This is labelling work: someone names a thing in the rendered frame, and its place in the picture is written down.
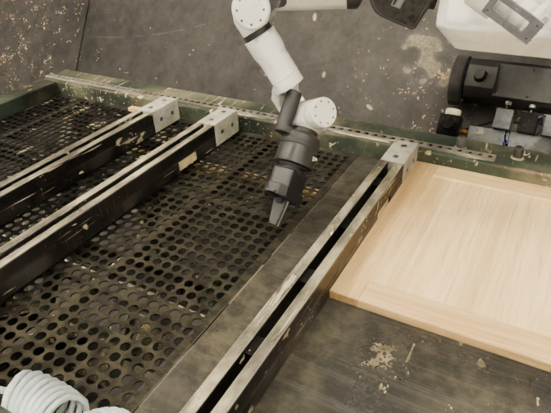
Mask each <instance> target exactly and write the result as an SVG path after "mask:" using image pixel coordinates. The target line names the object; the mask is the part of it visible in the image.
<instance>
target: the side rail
mask: <svg viewBox="0 0 551 413"><path fill-rule="evenodd" d="M58 94H60V93H59V92H58V90H57V83H56V82H55V81H51V80H46V79H41V80H38V81H36V82H33V83H32V84H27V85H26V86H23V87H21V88H18V89H15V90H13V91H11V92H9V93H4V94H3V95H0V120H1V119H3V118H5V117H7V116H10V115H12V114H15V113H17V112H18V111H22V110H24V109H26V108H28V107H32V106H33V105H35V104H38V103H40V102H43V101H45V100H47V99H49V98H52V97H55V96H57V95H58Z"/></svg>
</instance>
